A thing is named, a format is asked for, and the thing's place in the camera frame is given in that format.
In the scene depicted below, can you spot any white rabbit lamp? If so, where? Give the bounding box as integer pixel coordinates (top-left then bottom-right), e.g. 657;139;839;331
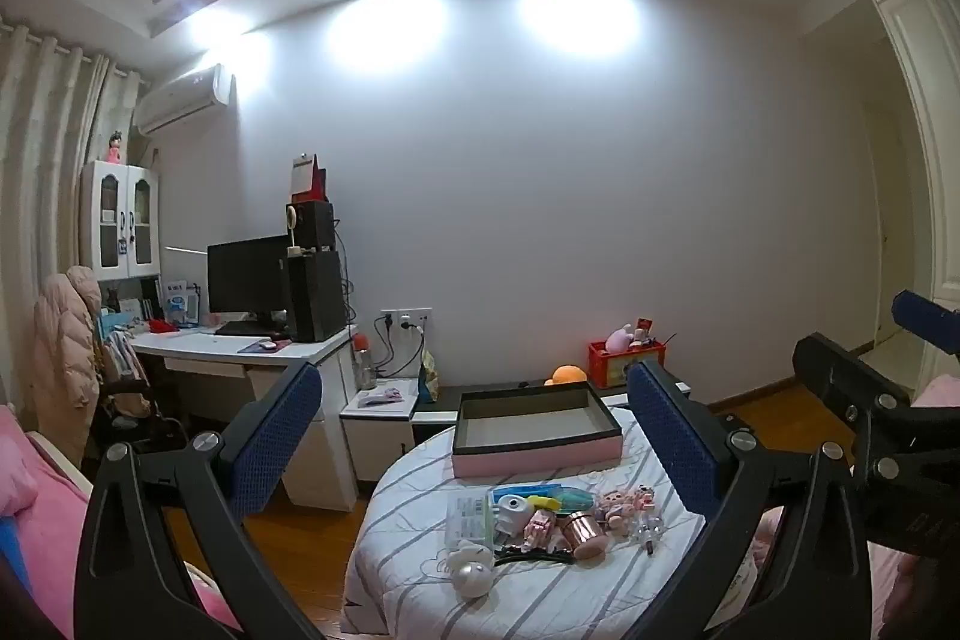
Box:
442;539;496;601

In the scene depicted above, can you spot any clear water bottle red cap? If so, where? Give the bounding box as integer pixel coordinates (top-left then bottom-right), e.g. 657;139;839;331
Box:
352;332;378;392

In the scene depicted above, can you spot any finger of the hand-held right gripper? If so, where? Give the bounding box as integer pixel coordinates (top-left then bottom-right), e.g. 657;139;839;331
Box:
793;332;912;461
892;290;960;356

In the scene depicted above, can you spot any white wardrobe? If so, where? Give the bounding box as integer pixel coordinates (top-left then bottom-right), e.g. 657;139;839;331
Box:
829;0;960;395

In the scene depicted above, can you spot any white striped quilt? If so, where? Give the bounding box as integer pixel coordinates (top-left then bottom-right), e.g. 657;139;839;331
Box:
341;415;758;640

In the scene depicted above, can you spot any white air conditioner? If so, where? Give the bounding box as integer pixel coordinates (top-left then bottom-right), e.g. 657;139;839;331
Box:
133;62;235;135

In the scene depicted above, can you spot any white nightstand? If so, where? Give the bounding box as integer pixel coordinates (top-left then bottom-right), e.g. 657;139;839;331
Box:
339;376;421;483

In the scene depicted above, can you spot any black computer monitor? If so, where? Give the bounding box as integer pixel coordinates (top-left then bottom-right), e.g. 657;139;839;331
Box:
206;235;292;330

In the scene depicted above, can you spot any pink building block figure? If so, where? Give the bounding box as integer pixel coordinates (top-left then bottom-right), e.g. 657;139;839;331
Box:
525;509;560;552

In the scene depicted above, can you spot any teal silicone brush clear case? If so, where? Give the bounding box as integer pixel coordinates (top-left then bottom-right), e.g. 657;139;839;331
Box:
551;486;599;515

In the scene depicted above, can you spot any white wall socket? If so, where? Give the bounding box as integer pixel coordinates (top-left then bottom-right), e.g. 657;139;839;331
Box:
379;306;434;330

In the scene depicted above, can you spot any black chair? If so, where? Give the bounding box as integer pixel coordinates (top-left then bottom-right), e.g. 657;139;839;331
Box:
96;377;190;461

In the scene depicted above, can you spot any cat ear doll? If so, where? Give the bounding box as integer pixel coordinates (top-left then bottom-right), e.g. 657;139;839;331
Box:
596;486;640;530

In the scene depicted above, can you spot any blue and white box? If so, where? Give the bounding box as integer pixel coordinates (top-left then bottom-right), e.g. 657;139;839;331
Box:
163;278;202;327

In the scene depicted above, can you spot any black keyboard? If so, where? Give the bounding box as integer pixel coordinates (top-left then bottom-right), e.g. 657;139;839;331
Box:
215;320;290;338

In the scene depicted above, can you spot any white glass door cabinet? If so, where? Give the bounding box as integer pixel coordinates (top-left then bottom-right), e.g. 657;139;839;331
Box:
79;160;162;281

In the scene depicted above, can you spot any dark glass storage box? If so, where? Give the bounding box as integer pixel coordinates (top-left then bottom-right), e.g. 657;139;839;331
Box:
451;383;623;480

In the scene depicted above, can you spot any pink down jacket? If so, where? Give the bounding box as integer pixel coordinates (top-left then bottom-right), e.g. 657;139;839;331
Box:
31;265;103;453

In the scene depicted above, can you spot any pink bed sheet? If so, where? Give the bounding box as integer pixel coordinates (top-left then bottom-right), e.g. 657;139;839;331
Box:
0;406;241;633

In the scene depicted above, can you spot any clear plastic box green label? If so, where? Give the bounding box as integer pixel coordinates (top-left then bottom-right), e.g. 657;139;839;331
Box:
448;496;496;549

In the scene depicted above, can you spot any black speaker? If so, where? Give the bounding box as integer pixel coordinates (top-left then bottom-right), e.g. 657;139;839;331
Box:
285;201;336;253

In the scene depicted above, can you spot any white desk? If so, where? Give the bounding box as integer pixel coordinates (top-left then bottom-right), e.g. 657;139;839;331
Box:
127;325;361;512

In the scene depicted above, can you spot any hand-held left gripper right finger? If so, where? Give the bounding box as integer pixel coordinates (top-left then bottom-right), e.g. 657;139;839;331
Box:
626;359;875;640

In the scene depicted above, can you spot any beige curtain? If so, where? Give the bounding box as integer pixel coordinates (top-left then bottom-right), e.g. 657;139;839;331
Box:
0;21;143;431

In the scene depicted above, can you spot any small clear glass bottle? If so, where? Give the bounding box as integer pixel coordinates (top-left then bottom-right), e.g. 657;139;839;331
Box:
637;511;670;556

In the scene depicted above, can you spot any red desk calendar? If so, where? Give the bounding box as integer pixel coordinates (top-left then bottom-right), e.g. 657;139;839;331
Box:
291;155;329;205

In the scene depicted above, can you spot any rose gold jar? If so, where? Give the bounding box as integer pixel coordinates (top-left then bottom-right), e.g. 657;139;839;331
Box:
559;509;610;563

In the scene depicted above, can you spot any black computer tower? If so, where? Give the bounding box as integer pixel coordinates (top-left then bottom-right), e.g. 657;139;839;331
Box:
287;251;350;343

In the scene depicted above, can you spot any red plastic crate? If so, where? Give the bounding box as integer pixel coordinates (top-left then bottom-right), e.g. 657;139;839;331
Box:
587;338;667;390

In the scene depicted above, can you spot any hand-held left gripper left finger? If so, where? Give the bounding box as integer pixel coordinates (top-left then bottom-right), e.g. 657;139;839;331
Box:
73;361;325;640

